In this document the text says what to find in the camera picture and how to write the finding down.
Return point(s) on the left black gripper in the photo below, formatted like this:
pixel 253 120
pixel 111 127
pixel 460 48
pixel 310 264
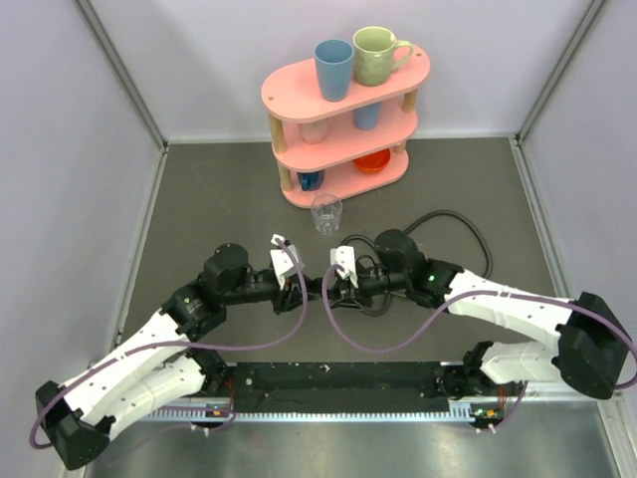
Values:
pixel 291 297

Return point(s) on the pink three-tier shelf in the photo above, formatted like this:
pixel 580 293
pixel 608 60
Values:
pixel 291 96

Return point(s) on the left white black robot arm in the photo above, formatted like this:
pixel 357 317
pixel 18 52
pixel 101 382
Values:
pixel 164 360

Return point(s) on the dark blue mug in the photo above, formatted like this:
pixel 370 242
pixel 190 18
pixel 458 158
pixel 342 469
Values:
pixel 311 181

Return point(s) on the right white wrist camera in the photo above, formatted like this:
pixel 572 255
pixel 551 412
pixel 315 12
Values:
pixel 344 260

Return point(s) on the pink cup middle shelf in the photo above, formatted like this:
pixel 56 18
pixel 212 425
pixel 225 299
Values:
pixel 313 132

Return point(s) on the green ceramic mug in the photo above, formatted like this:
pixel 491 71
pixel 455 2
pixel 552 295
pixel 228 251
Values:
pixel 377 54

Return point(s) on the orange bowl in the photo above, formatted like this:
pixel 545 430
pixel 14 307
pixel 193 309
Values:
pixel 373 162

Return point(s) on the blue cup middle shelf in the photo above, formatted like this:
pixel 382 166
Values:
pixel 367 117

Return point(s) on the aluminium rail frame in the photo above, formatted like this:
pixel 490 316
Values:
pixel 489 403

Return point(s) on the blue tumbler on top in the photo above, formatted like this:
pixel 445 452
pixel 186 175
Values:
pixel 334 64

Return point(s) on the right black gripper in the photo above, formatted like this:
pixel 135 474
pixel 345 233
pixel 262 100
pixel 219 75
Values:
pixel 344 294

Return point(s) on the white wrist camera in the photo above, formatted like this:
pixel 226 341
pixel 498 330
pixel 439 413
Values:
pixel 285 258
pixel 344 260

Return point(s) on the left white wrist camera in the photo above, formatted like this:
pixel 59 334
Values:
pixel 285 258

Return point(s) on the clear plastic cup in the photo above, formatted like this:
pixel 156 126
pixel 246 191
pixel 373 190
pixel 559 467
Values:
pixel 326 210

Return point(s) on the black valve fitting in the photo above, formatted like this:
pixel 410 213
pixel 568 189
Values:
pixel 314 289

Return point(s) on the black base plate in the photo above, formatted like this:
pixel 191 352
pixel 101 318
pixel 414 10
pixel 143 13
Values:
pixel 346 387

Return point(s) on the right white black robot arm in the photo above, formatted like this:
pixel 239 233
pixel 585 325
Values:
pixel 579 342

